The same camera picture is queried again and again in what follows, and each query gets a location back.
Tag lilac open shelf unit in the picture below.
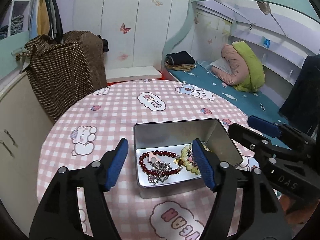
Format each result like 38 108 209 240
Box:
1 0 33 40

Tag dark red bead bracelet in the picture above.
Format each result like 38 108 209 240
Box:
138 150 182 176

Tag white board on stool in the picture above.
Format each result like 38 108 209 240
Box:
106 66 162 83

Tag pink pillow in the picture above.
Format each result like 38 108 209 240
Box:
211 44 249 86

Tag brown dotted fabric cover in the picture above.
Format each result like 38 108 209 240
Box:
23 31 107 122

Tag folded black clothes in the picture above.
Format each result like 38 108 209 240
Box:
165 51 195 66

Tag person's right hand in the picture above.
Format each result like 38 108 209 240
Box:
279 194 319 226

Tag green blanket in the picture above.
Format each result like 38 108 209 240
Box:
232 41 265 93

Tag pale green bead bracelet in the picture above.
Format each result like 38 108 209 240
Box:
179 141 211 176

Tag silver chain necklace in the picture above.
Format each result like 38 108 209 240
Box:
146 160 173 185

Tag silver metal tin box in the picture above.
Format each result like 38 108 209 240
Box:
133 119 243 199

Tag teal drawer cabinet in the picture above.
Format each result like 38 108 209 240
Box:
0 31 29 79

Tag white wardrobe doors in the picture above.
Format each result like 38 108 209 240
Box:
73 0 189 70

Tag hanging clothes row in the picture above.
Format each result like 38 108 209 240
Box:
28 0 63 44

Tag black garment behind cover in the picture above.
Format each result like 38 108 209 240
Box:
98 35 109 53

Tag folded tan clothes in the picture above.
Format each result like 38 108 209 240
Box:
165 64 196 72

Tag beige lower cabinet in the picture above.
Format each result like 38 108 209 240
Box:
1 74 53 234

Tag pink checkered bear tablecloth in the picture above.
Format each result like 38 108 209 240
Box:
37 80 261 239

